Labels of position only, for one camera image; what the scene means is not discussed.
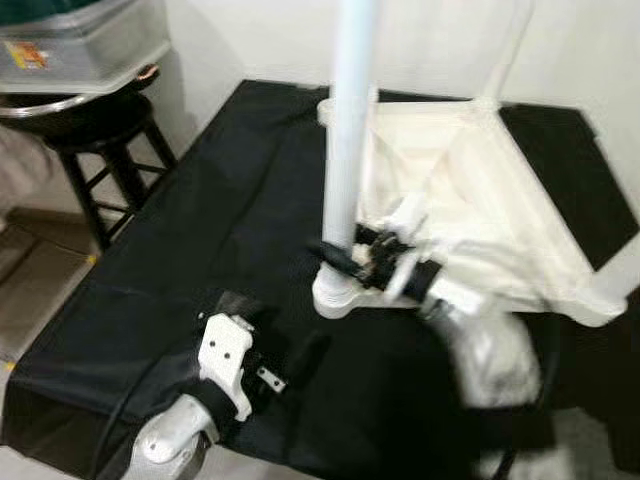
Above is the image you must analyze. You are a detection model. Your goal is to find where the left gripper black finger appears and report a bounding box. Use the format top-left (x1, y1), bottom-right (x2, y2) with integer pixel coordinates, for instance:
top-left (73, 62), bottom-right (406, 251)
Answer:
top-left (290, 330), bottom-right (333, 386)

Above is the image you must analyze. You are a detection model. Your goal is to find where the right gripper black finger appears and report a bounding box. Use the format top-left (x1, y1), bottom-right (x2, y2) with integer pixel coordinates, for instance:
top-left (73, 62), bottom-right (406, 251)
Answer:
top-left (305, 240), bottom-right (363, 286)

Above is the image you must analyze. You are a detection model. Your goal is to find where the white plastic table leg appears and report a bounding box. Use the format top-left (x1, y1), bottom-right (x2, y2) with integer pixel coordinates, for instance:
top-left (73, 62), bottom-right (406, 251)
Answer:
top-left (580, 232), bottom-right (640, 326)
top-left (320, 0), bottom-right (381, 291)
top-left (482, 0), bottom-right (536, 106)

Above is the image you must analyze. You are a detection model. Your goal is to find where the white plastic table top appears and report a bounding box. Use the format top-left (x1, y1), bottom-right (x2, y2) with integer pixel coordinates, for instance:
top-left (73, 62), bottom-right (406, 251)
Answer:
top-left (312, 88), bottom-right (640, 329)

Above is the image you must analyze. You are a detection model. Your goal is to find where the black tablecloth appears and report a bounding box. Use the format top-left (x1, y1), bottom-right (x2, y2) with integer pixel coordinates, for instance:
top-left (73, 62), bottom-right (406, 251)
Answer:
top-left (0, 78), bottom-right (640, 476)

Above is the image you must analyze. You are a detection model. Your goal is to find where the black round stool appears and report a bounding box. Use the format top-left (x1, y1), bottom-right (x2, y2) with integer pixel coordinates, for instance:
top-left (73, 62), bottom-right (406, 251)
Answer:
top-left (40, 95), bottom-right (179, 251)

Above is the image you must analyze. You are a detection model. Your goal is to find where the beige cloth covered table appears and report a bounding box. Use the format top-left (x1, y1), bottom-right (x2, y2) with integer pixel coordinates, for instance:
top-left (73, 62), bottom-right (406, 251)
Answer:
top-left (0, 130), bottom-right (53, 213)

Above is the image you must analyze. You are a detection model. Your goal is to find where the black wok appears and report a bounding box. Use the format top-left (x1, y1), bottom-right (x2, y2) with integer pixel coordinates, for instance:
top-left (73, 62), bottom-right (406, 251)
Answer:
top-left (0, 62), bottom-right (163, 129)

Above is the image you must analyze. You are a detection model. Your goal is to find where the clear box with green lid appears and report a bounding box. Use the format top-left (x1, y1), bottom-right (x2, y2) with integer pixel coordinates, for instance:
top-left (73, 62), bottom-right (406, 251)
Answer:
top-left (0, 0), bottom-right (171, 93)

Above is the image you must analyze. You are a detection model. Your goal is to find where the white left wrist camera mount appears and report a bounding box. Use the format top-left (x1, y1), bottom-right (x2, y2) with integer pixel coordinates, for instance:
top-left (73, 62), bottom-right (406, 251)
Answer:
top-left (197, 313), bottom-right (256, 421)

